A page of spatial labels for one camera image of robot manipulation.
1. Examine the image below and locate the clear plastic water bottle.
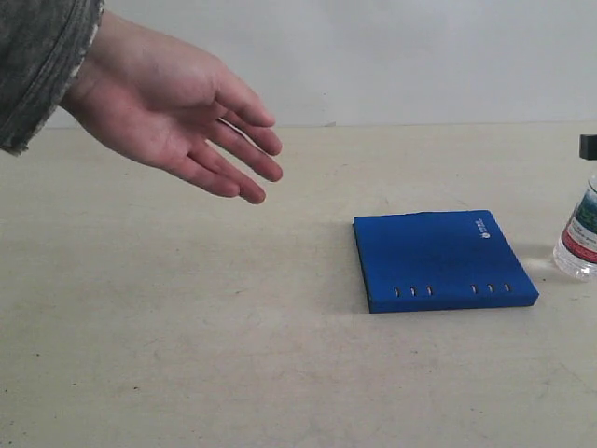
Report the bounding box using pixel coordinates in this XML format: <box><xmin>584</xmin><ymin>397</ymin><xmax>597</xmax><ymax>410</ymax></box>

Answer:
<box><xmin>552</xmin><ymin>175</ymin><xmax>596</xmax><ymax>281</ymax></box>

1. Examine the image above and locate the open human hand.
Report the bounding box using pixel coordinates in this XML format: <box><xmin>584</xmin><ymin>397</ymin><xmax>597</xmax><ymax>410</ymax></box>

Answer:
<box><xmin>61</xmin><ymin>11</ymin><xmax>283</xmax><ymax>204</ymax></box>

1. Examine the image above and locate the grey camouflage sleeve forearm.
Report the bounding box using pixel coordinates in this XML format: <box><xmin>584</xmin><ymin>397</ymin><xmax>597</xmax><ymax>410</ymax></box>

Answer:
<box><xmin>1</xmin><ymin>0</ymin><xmax>104</xmax><ymax>155</ymax></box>

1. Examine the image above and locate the blue ring-binder notebook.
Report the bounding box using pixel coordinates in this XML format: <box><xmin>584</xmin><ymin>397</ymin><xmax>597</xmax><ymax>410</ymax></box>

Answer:
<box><xmin>353</xmin><ymin>210</ymin><xmax>539</xmax><ymax>314</ymax></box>

